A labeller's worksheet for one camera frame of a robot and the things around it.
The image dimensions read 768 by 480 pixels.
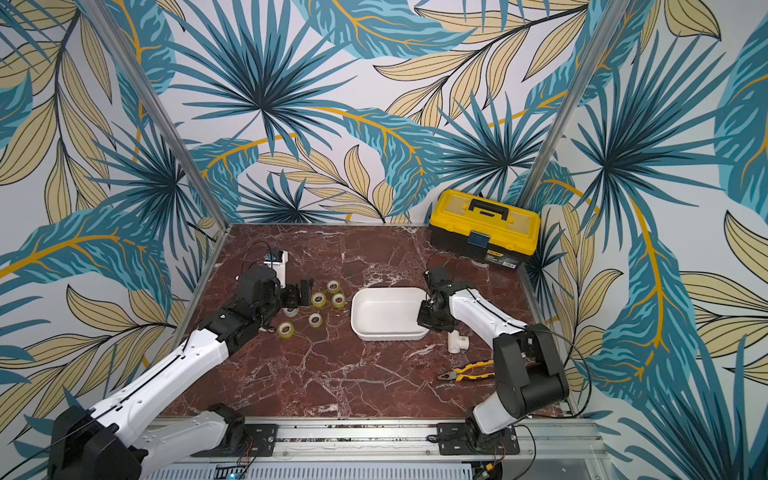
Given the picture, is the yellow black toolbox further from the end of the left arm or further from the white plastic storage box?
the end of the left arm

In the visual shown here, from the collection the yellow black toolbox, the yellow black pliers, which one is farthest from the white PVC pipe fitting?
the yellow black toolbox

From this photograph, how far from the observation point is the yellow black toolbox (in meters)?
0.98

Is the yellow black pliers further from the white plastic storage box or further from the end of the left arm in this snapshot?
the end of the left arm

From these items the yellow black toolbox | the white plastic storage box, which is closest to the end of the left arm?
the white plastic storage box
